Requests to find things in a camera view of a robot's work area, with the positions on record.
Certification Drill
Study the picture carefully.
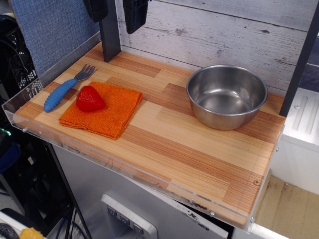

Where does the dark grey post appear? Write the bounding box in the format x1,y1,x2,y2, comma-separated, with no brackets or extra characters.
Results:
279,1,319,117
99,0,121,62

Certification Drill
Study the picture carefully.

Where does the silver toy fridge cabinet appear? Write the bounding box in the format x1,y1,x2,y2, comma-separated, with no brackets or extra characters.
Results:
51,145,234,239

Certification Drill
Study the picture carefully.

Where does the grey dispenser panel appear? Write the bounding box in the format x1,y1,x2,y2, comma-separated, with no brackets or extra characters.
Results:
101,194,158,239

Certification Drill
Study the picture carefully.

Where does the clear acrylic guard rail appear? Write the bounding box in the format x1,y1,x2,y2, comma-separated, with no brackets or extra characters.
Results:
1,79,272,234

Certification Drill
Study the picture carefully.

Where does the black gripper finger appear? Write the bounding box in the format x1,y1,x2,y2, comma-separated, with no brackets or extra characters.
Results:
83,0,108,22
123,0,148,34

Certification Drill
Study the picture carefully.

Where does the blue handled fork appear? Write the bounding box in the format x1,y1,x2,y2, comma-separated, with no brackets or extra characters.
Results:
43,64,96,113

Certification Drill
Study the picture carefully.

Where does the dark grey left post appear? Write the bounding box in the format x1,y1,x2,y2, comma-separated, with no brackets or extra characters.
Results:
99,0,121,62

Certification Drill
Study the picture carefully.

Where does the white toy sink unit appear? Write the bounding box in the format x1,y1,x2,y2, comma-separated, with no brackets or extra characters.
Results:
270,88,319,194

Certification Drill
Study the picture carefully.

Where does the red toy strawberry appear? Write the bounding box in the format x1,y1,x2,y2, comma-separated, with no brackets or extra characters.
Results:
76,86,106,112

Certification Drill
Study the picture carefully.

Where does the orange folded cloth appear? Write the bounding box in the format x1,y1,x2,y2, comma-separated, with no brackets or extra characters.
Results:
59,82,143,139

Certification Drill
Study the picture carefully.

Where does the stainless steel pot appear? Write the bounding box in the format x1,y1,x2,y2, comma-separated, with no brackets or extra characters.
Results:
186,65,268,130

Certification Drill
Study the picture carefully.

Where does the dark grey right post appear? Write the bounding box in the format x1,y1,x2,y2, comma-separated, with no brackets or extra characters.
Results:
279,1,319,117

